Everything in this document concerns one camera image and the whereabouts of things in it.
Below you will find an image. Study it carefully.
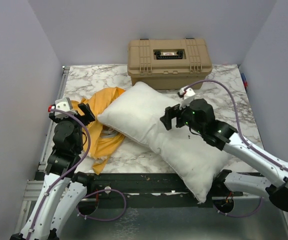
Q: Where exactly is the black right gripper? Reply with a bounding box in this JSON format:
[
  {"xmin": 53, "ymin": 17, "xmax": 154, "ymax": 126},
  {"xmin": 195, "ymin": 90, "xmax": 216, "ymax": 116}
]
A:
[{"xmin": 160, "ymin": 98, "xmax": 205, "ymax": 135}]

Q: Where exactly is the orange Mickey Mouse pillowcase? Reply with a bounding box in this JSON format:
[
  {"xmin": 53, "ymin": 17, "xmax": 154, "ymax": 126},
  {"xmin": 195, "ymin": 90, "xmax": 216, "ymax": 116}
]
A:
[{"xmin": 71, "ymin": 87, "xmax": 125, "ymax": 175}]

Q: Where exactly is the white pillow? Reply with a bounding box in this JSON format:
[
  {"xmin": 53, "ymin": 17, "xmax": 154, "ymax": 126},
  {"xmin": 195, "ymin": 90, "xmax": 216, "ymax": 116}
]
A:
[{"xmin": 97, "ymin": 82, "xmax": 231, "ymax": 203}]

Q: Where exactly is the tan plastic toolbox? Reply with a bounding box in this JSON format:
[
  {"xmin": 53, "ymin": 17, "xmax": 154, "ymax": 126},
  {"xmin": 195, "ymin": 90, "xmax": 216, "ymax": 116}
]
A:
[{"xmin": 127, "ymin": 38, "xmax": 213, "ymax": 90}]

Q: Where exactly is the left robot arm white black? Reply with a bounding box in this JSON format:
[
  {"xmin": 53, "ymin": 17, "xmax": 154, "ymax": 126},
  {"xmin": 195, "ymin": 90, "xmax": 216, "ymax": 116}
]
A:
[{"xmin": 10, "ymin": 97, "xmax": 96, "ymax": 240}]

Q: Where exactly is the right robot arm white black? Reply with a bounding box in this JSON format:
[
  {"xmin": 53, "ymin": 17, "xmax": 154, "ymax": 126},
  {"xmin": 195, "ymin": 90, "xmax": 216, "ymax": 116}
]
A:
[{"xmin": 160, "ymin": 99, "xmax": 288, "ymax": 212}]

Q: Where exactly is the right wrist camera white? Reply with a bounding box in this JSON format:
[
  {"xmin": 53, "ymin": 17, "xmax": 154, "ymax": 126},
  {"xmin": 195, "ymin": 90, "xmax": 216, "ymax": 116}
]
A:
[{"xmin": 177, "ymin": 86, "xmax": 196, "ymax": 110}]

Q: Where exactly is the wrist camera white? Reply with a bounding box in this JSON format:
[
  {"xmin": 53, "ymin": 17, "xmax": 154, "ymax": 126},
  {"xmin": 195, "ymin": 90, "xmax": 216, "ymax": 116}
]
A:
[
  {"xmin": 177, "ymin": 86, "xmax": 196, "ymax": 110},
  {"xmin": 48, "ymin": 97, "xmax": 78, "ymax": 119}
]

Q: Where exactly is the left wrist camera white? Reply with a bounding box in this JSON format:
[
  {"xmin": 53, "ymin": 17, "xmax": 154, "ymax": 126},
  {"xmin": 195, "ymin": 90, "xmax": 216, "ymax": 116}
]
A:
[{"xmin": 48, "ymin": 97, "xmax": 78, "ymax": 119}]

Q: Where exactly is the blue red object at wall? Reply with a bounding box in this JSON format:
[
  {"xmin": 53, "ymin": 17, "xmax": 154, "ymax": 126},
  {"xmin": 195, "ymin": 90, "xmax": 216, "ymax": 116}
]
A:
[{"xmin": 240, "ymin": 73, "xmax": 248, "ymax": 93}]

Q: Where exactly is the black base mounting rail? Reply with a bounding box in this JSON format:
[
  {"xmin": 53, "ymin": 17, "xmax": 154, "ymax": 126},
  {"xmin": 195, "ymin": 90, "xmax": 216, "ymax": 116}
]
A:
[{"xmin": 74, "ymin": 170, "xmax": 242, "ymax": 213}]

